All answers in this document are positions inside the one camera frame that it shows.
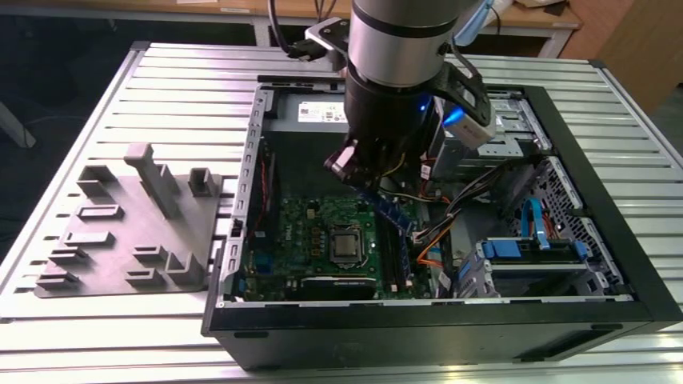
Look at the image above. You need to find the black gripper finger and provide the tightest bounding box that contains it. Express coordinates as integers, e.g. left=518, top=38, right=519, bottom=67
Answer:
left=323, top=144, right=382, bottom=190
left=379, top=143, right=426, bottom=193

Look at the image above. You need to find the grey power supply unit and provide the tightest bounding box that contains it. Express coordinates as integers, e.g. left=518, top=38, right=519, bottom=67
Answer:
left=264, top=94, right=370, bottom=199

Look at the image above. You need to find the CPU socket metal cover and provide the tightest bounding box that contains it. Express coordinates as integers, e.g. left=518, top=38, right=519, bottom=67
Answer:
left=325, top=226, right=373, bottom=267

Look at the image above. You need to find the green motherboard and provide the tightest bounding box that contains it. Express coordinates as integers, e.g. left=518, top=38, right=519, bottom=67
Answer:
left=239, top=195, right=445, bottom=301

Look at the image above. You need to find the silver CPU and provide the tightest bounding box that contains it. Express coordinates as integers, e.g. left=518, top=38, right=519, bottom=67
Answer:
left=331, top=234, right=365, bottom=257

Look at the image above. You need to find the metal drive cage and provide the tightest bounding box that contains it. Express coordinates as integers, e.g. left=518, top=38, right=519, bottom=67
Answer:
left=431, top=90, right=551, bottom=181

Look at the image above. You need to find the hard disk in blue carrier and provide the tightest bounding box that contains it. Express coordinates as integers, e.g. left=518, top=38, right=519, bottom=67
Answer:
left=478, top=235, right=594, bottom=277

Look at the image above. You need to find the black graphics card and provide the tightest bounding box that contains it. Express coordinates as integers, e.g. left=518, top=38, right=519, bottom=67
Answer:
left=286, top=275, right=378, bottom=301

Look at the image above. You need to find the wooden desk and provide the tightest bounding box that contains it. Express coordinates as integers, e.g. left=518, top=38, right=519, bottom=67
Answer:
left=0, top=0, right=585, bottom=59

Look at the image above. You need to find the grey parts rack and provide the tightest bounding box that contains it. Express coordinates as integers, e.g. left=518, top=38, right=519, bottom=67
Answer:
left=31, top=143, right=236, bottom=299

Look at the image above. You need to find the black PC case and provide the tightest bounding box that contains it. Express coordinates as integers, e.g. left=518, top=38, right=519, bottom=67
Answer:
left=200, top=74, right=683, bottom=371

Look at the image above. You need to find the brown wooden cabinet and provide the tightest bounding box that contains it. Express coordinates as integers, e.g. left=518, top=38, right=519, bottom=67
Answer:
left=559, top=0, right=683, bottom=115

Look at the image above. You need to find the black wire bundle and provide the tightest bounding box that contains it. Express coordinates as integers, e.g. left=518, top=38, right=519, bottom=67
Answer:
left=415, top=159, right=535, bottom=245

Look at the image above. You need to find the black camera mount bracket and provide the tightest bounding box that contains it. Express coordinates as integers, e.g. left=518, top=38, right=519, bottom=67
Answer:
left=426, top=63, right=494, bottom=125

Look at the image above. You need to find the orange wire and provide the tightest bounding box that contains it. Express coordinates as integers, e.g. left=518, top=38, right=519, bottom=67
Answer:
left=415, top=235, right=455, bottom=269

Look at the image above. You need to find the blue flat data wire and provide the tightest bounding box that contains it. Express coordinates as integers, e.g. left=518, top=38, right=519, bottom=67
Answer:
left=521, top=198, right=554, bottom=251

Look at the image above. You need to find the cable with metal plug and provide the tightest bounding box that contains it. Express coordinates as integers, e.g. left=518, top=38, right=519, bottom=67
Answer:
left=266, top=0, right=325, bottom=61

